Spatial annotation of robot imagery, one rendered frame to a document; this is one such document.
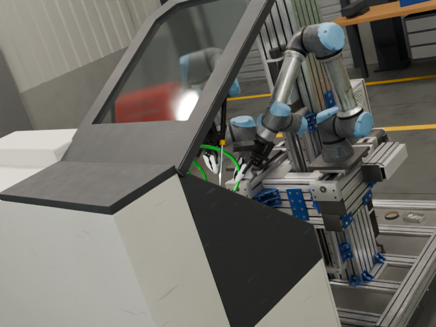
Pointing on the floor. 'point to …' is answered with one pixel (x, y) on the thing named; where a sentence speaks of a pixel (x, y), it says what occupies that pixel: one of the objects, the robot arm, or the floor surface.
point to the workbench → (399, 8)
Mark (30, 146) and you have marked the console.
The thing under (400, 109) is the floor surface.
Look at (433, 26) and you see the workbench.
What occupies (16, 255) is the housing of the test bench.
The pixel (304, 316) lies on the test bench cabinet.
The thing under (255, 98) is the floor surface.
